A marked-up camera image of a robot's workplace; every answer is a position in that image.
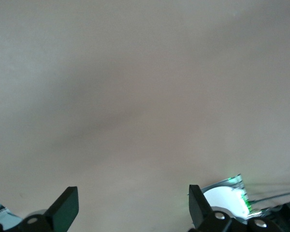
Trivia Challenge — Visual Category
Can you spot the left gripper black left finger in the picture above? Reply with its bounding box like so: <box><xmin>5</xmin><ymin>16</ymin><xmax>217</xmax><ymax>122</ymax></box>
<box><xmin>0</xmin><ymin>186</ymin><xmax>80</xmax><ymax>232</ymax></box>

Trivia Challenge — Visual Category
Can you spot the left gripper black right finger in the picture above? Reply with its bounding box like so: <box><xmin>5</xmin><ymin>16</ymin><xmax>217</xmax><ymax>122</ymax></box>
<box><xmin>188</xmin><ymin>184</ymin><xmax>284</xmax><ymax>232</ymax></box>

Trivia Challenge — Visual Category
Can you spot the long black tabletop cable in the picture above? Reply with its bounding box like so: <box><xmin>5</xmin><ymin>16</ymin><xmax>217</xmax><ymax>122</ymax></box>
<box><xmin>246</xmin><ymin>187</ymin><xmax>290</xmax><ymax>203</ymax></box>

